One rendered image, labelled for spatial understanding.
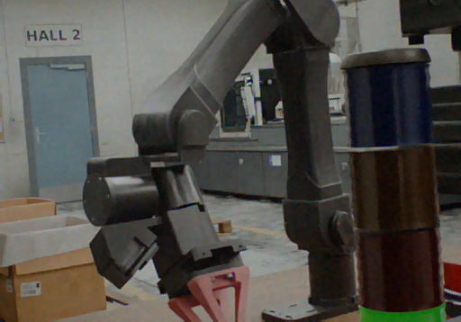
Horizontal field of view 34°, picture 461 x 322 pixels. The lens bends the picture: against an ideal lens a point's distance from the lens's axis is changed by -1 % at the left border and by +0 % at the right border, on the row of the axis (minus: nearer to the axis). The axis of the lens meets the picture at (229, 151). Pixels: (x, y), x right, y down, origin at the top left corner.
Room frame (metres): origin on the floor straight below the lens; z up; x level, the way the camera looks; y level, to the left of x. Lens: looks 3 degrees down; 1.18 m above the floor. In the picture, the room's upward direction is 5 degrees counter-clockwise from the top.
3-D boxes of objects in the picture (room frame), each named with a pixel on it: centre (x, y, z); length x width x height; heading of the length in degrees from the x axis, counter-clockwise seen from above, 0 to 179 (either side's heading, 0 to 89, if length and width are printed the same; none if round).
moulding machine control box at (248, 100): (9.55, -0.30, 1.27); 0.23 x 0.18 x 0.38; 119
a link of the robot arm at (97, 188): (0.82, 0.09, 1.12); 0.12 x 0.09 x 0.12; 131
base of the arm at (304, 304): (1.02, -0.12, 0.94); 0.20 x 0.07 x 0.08; 122
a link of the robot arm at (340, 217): (1.01, -0.12, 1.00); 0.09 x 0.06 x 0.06; 41
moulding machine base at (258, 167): (9.95, -0.68, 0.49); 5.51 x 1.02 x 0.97; 29
